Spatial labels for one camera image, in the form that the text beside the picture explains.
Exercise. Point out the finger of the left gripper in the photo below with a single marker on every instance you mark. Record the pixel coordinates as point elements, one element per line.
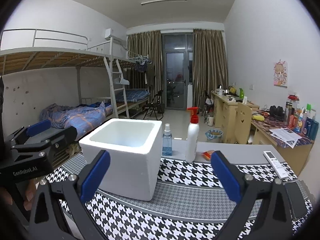
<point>18,139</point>
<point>55,142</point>

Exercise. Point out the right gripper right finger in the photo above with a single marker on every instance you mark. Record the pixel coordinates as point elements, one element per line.
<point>229,175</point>

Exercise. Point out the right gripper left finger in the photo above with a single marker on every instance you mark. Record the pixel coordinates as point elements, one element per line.
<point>91,176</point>

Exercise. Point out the person's left hand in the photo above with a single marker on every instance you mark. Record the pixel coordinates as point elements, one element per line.
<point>27,196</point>

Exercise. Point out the blue plaid blanket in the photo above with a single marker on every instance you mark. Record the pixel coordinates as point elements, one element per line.
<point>85,118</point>

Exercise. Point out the red snack packet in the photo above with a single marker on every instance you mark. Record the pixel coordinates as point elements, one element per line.
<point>207,155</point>

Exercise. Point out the blue rimmed trash bin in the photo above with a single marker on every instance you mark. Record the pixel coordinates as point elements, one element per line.
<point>214,135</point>

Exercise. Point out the houndstooth table mat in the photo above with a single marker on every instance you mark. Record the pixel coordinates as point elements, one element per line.
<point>189,202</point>

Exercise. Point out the white remote control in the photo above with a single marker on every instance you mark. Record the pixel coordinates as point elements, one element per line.
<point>276,165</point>

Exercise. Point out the white foam box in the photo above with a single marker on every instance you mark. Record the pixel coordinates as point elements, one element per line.
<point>135,148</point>

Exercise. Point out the wooden chair smiley back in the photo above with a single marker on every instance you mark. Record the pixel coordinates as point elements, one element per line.
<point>242,123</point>

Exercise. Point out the white lotion pump bottle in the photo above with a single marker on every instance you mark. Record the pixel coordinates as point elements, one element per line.
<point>192,135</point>

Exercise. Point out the wooden desk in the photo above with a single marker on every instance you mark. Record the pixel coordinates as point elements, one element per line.
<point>225,118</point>

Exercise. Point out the yellow object on desk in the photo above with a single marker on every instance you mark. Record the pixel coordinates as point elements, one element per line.
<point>258,117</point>

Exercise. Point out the printed paper sheets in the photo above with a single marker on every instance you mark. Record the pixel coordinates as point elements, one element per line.
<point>289,137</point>

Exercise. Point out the metal bunk bed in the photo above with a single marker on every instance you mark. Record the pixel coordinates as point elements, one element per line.
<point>35,77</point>

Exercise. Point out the black smartphone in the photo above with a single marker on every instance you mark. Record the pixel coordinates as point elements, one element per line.
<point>296,200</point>

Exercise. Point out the blue spray bottle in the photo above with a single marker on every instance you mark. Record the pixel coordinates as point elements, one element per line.
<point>167,141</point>

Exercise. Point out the black headphones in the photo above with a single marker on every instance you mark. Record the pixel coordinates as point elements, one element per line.
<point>276,112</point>

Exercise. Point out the green bottle on desk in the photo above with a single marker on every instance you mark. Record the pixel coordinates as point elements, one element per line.
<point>241,93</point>

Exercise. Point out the black folding chair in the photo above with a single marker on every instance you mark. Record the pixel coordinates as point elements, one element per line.
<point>156,106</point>

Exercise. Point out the white air conditioner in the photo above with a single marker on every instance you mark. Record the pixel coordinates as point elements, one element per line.
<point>110,34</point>

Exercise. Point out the right brown curtain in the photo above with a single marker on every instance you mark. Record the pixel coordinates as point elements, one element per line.
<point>210,67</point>

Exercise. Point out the brown curtain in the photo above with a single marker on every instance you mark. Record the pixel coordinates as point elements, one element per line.
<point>145,49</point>
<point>210,67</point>

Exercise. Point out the left brown curtain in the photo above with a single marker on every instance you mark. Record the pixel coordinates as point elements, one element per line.
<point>145,49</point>

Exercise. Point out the glass balcony door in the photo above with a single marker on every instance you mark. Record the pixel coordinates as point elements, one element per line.
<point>177,68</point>

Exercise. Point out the cartoon girl wall poster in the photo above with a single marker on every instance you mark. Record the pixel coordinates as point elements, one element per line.
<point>280,75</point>

